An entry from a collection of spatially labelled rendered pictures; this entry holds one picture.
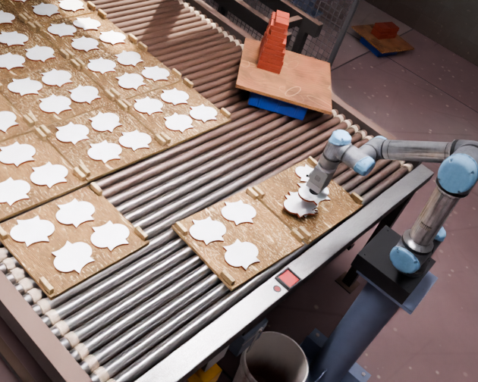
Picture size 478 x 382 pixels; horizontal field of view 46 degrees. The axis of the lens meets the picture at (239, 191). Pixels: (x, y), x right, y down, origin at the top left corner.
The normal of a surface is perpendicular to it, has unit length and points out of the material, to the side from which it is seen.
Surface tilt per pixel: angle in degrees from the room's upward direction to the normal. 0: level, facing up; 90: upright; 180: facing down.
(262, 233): 0
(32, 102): 0
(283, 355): 87
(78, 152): 0
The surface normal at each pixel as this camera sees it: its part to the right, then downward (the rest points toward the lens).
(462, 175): -0.61, 0.31
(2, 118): 0.26, -0.70
